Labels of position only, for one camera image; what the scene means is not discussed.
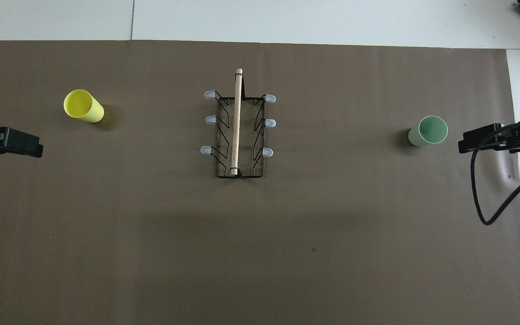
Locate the pale green plastic cup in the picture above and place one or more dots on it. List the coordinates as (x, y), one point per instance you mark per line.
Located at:
(429, 131)

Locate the yellow plastic cup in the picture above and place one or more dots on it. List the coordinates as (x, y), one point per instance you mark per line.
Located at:
(84, 107)

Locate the brown paper table mat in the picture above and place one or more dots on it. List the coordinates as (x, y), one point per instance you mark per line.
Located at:
(151, 225)

